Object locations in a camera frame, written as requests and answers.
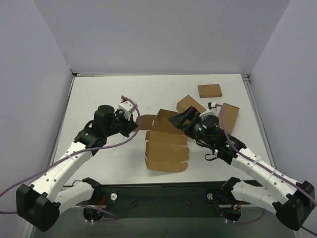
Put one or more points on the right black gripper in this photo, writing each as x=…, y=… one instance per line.
x=192, y=119

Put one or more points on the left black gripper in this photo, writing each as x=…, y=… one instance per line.
x=127, y=125

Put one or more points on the brown paper box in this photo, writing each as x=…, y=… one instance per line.
x=166, y=146

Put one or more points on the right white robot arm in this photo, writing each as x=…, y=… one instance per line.
x=289, y=200

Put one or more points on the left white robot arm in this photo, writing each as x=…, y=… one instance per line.
x=42, y=202

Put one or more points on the folded box middle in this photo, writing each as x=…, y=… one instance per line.
x=188, y=102

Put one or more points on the folded box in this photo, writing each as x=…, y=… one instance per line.
x=188, y=102
x=209, y=90
x=230, y=116

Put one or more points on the folded box far back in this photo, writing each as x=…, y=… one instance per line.
x=209, y=90

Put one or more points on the folded box right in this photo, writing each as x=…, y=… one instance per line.
x=230, y=116

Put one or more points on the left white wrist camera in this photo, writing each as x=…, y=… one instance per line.
x=128, y=106

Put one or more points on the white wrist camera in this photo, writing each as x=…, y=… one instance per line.
x=212, y=110
x=128, y=106

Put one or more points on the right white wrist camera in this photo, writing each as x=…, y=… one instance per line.
x=212, y=110

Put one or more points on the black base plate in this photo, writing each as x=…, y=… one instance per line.
x=158, y=200

